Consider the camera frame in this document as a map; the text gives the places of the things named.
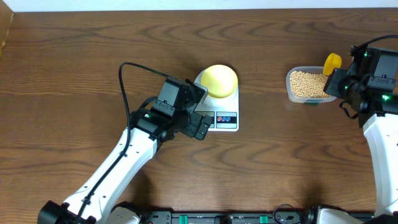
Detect yellow plastic measuring scoop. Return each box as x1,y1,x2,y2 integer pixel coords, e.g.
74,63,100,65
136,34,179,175
322,53,342,76

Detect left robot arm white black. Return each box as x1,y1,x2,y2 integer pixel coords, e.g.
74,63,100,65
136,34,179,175
37,77,212,223

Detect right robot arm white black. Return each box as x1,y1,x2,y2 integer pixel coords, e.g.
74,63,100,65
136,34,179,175
323,45,397,218

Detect pale yellow bowl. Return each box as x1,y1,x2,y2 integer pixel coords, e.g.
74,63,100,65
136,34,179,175
200,65,238,99

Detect clear plastic container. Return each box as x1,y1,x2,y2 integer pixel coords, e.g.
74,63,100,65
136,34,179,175
286,66,336,103

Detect soybeans pile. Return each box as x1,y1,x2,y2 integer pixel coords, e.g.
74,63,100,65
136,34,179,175
290,71,330,98

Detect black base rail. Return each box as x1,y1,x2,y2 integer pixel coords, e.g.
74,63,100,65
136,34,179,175
110,203,398,224

